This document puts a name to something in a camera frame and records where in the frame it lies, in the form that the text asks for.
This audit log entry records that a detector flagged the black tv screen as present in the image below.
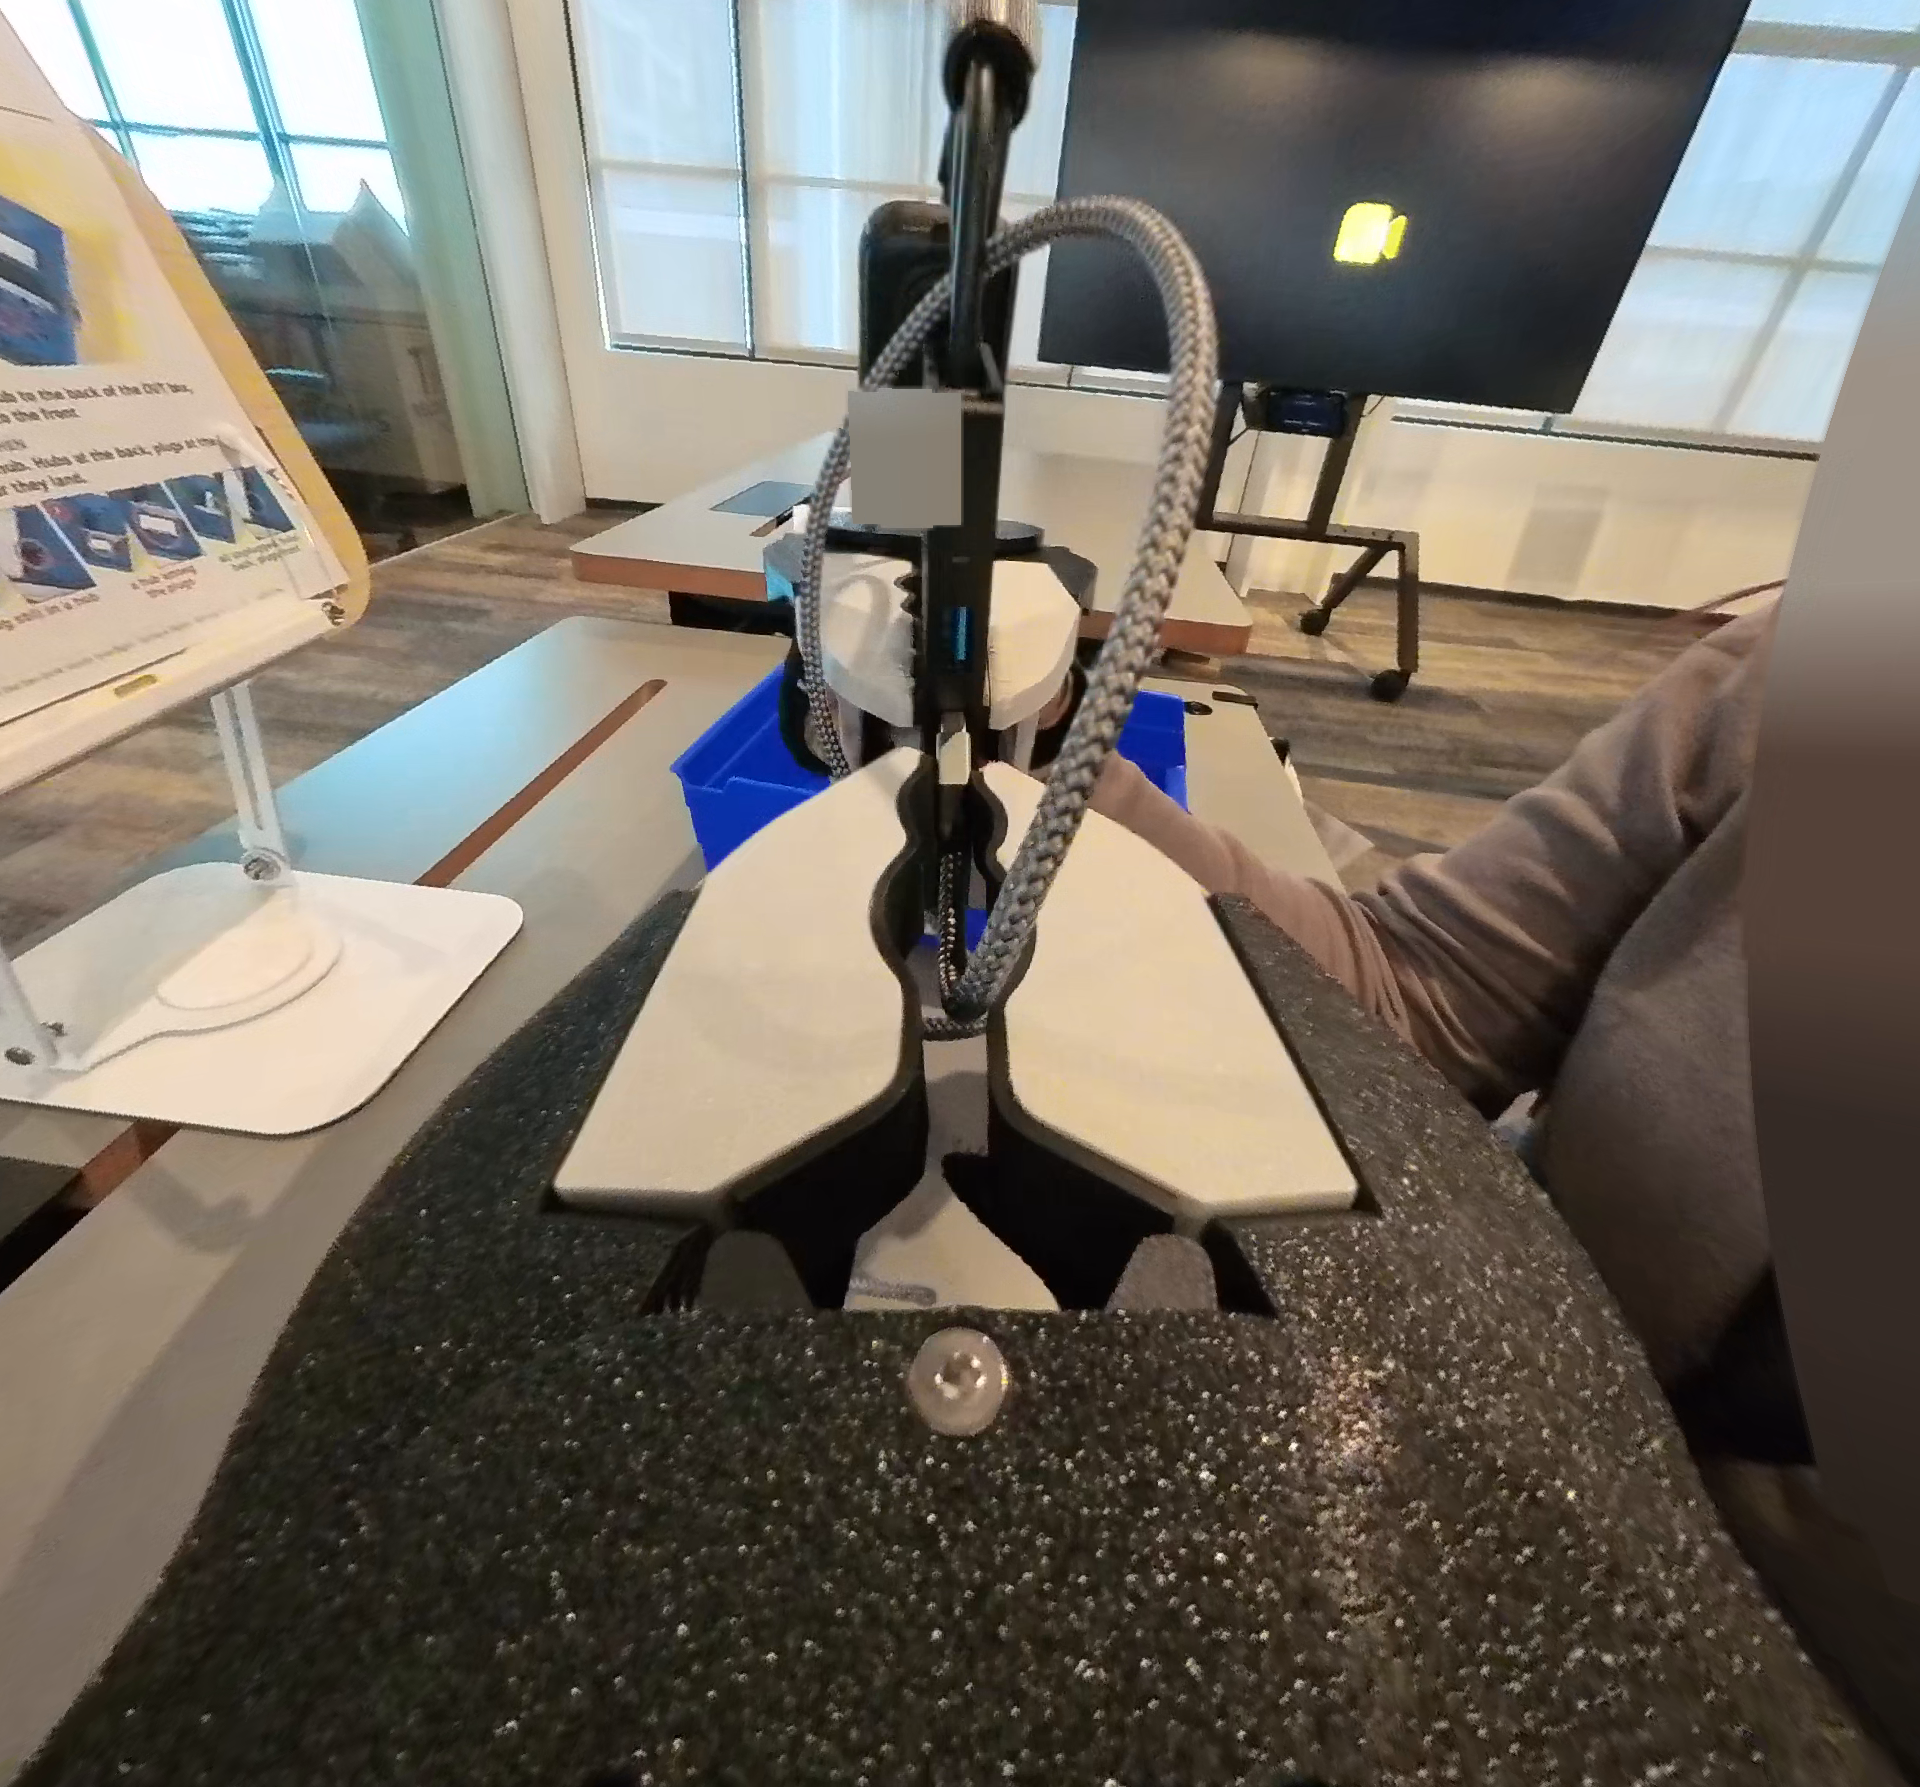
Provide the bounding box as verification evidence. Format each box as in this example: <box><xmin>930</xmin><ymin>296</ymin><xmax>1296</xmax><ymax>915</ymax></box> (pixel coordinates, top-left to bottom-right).
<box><xmin>1037</xmin><ymin>0</ymin><xmax>1758</xmax><ymax>416</ymax></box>

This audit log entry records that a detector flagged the grey meeting table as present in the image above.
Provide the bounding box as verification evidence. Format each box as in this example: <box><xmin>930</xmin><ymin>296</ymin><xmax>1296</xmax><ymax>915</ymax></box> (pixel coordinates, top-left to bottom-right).
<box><xmin>570</xmin><ymin>429</ymin><xmax>1249</xmax><ymax>672</ymax></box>

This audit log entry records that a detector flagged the black rolling tv stand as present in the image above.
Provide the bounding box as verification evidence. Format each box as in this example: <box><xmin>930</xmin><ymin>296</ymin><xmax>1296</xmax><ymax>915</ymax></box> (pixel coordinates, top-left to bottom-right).
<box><xmin>1199</xmin><ymin>385</ymin><xmax>1424</xmax><ymax>704</ymax></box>

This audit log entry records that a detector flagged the blue plastic bin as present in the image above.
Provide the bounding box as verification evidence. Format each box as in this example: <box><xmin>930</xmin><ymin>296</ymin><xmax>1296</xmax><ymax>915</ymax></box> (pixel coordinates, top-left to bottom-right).
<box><xmin>670</xmin><ymin>662</ymin><xmax>1197</xmax><ymax>951</ymax></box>

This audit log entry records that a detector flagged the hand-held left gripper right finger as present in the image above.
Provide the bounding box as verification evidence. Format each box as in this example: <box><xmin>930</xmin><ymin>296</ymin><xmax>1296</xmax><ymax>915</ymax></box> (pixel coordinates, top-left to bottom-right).
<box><xmin>980</xmin><ymin>768</ymin><xmax>1362</xmax><ymax>1311</ymax></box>

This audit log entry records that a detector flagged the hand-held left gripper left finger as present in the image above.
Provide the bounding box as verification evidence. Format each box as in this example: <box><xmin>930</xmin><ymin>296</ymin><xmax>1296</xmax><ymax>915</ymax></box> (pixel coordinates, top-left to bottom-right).
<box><xmin>550</xmin><ymin>749</ymin><xmax>935</xmax><ymax>1306</ymax></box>

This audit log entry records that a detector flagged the person's torso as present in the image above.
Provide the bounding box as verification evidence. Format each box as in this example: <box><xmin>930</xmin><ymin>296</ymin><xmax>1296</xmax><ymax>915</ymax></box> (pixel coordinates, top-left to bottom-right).
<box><xmin>1545</xmin><ymin>796</ymin><xmax>1818</xmax><ymax>1519</ymax></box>

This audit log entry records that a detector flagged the instruction board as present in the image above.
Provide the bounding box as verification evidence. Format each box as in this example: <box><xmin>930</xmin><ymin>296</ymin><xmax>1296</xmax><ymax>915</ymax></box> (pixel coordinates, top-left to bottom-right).
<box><xmin>0</xmin><ymin>8</ymin><xmax>375</xmax><ymax>770</ymax></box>

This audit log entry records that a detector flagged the person's right forearm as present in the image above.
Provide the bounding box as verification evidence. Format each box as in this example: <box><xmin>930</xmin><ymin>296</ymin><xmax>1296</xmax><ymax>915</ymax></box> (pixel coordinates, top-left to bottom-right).
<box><xmin>1118</xmin><ymin>602</ymin><xmax>1787</xmax><ymax>1121</ymax></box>

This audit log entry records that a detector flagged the grey braided cable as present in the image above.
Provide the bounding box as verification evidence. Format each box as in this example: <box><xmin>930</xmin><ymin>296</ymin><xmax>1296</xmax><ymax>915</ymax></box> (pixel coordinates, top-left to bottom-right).
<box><xmin>779</xmin><ymin>197</ymin><xmax>1215</xmax><ymax>1042</ymax></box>

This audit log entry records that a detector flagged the grey usb hub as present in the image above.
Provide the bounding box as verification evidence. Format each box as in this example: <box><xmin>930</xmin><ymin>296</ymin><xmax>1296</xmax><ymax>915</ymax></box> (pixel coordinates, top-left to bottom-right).
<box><xmin>917</xmin><ymin>385</ymin><xmax>1004</xmax><ymax>949</ymax></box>

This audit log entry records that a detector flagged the white board stand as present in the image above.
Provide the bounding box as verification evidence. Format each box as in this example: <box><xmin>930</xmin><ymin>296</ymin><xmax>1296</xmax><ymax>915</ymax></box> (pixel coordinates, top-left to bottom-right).
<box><xmin>0</xmin><ymin>677</ymin><xmax>527</xmax><ymax>1140</ymax></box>

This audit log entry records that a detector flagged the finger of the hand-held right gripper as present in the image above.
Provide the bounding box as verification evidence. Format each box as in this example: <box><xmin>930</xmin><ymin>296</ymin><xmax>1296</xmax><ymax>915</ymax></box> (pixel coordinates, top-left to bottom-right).
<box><xmin>990</xmin><ymin>564</ymin><xmax>1089</xmax><ymax>730</ymax></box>
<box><xmin>816</xmin><ymin>564</ymin><xmax>923</xmax><ymax>725</ymax></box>

